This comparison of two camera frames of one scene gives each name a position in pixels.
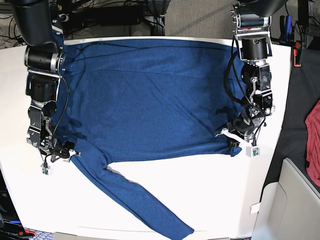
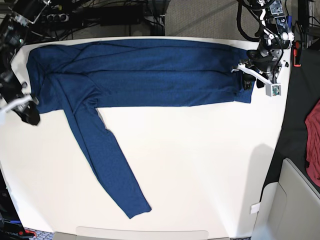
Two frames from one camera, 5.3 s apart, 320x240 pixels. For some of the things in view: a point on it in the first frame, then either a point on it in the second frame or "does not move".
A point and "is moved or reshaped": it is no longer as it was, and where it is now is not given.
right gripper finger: (233, 143) -> (248, 79)
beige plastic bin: (289, 209) does not move
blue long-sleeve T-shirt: (133, 99) is moved or reshaped
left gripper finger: (69, 145) -> (29, 113)
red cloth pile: (312, 126) does not move
